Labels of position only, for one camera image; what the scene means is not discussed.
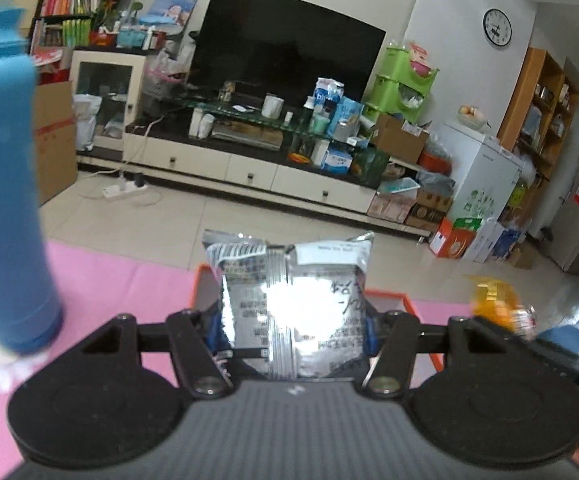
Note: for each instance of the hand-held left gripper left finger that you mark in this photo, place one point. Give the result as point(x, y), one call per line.
point(213, 335)

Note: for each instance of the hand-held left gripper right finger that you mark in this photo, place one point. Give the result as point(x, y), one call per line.
point(371, 335)

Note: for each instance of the orange cardboard box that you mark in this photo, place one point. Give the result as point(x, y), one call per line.
point(202, 280)

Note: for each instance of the silver foil snack packet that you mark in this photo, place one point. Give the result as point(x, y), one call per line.
point(289, 310)

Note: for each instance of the small yellow snack packet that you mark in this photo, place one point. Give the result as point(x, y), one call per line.
point(499, 305)

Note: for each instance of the pink floral tablecloth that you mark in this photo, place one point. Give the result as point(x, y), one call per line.
point(119, 280)

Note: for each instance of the orange white carton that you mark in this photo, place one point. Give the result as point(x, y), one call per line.
point(452, 240)

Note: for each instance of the pink printed cardboard carton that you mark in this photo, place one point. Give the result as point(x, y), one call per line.
point(392, 202)

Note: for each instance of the brown printed cardboard carton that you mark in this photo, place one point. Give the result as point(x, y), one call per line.
point(429, 210)

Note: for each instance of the green snack bag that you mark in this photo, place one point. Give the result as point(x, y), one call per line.
point(372, 169)

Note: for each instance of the blue carton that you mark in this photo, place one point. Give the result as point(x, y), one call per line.
point(509, 242)

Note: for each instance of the white low television cabinet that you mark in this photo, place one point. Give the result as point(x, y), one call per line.
point(249, 170)

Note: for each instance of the white power strip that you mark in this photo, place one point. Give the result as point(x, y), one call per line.
point(124, 191)

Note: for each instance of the blue white tissue box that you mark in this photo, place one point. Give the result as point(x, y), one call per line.
point(337, 160)

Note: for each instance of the white chest freezer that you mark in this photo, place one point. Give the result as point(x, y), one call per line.
point(484, 180)

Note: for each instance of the open brown cardboard box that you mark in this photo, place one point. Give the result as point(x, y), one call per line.
point(399, 140)

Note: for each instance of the white mug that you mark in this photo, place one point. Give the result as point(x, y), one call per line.
point(272, 106)

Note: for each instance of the green plastic storage rack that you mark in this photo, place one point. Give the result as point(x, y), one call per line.
point(402, 87)

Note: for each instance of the large brown cardboard box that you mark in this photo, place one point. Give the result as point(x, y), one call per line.
point(54, 140)

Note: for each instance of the white glass door cabinet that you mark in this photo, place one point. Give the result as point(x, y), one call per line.
point(106, 105)

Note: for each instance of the blue thermos flask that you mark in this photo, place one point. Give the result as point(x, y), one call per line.
point(4, 185)

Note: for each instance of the wooden shelf unit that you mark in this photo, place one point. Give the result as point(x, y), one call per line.
point(537, 110)

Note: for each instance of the black television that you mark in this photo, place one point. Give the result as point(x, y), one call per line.
point(284, 45)

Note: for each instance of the blue framed picture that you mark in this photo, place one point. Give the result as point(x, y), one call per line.
point(172, 10)

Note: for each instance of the dark bookshelf with books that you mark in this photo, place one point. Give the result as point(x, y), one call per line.
point(76, 5)

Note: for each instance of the round wall clock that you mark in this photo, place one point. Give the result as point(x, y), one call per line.
point(498, 28)

